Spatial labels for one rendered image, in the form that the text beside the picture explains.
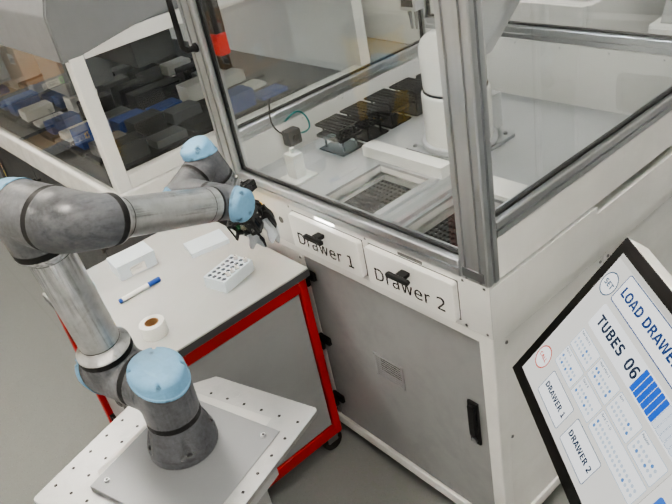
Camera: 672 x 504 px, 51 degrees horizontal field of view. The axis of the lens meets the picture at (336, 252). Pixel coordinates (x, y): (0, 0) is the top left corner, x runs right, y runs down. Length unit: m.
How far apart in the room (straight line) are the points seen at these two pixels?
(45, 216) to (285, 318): 1.01
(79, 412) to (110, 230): 1.91
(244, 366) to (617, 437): 1.23
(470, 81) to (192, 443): 0.91
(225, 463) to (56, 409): 1.71
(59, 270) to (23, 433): 1.83
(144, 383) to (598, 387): 0.83
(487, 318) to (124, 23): 1.45
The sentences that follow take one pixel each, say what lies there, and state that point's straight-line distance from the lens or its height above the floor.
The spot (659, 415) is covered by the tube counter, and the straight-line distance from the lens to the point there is 1.07.
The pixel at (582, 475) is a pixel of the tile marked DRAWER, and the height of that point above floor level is 0.99.
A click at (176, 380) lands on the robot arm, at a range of 1.45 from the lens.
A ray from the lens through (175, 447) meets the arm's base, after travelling 1.55.
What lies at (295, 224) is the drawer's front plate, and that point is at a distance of 2.00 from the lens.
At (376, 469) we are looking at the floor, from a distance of 2.47.
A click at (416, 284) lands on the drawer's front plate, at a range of 1.70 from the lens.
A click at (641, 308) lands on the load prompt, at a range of 1.16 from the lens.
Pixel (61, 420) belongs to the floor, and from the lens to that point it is 3.12.
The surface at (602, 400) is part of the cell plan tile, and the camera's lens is 1.15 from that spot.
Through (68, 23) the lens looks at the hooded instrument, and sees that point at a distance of 2.33.
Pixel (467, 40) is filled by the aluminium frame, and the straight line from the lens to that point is 1.31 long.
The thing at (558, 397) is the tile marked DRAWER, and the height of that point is 1.01.
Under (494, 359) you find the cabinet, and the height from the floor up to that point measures 0.73.
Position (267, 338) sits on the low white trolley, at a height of 0.61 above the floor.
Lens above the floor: 1.87
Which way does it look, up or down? 32 degrees down
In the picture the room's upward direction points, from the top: 12 degrees counter-clockwise
